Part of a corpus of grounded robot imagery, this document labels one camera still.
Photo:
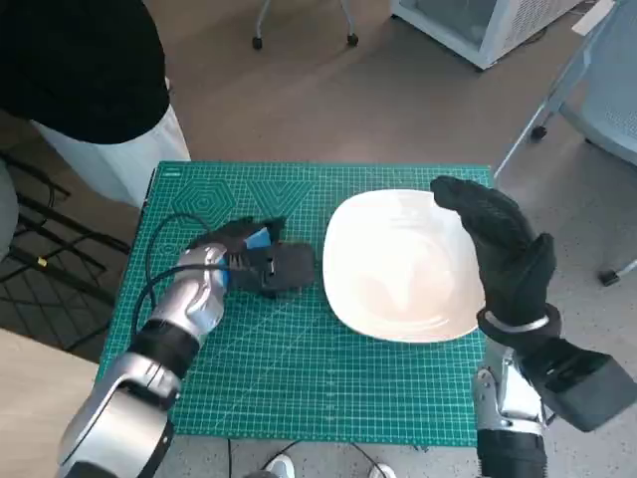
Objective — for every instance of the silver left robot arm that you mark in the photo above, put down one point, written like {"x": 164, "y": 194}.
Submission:
{"x": 194, "y": 299}

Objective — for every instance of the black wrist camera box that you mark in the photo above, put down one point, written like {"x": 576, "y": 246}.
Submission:
{"x": 587, "y": 388}
{"x": 288, "y": 269}

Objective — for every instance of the white shoe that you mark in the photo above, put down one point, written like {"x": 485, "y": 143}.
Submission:
{"x": 383, "y": 471}
{"x": 281, "y": 467}

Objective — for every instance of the white square plate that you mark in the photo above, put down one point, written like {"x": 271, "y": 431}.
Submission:
{"x": 398, "y": 269}

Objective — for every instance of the beige cardboard piece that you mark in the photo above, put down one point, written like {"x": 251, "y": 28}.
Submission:
{"x": 594, "y": 15}

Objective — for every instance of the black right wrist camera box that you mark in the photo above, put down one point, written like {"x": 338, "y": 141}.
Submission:
{"x": 587, "y": 388}

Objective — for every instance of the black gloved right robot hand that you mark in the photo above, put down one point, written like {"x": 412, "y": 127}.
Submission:
{"x": 502, "y": 249}

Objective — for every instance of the grey mesh chair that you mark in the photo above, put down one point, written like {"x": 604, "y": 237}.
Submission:
{"x": 612, "y": 99}

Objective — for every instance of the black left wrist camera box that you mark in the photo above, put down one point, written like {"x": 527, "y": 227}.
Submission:
{"x": 288, "y": 269}

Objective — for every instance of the white cabinet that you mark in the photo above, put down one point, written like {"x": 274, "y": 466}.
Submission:
{"x": 497, "y": 30}

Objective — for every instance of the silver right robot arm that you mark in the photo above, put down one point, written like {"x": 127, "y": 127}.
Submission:
{"x": 512, "y": 403}

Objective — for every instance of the rolling chair base with casters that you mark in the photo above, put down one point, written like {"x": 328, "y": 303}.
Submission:
{"x": 352, "y": 40}

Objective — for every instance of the wooden desk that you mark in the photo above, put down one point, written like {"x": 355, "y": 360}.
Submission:
{"x": 30, "y": 398}

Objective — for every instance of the green cutting mat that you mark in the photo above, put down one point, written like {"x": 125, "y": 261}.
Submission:
{"x": 298, "y": 373}

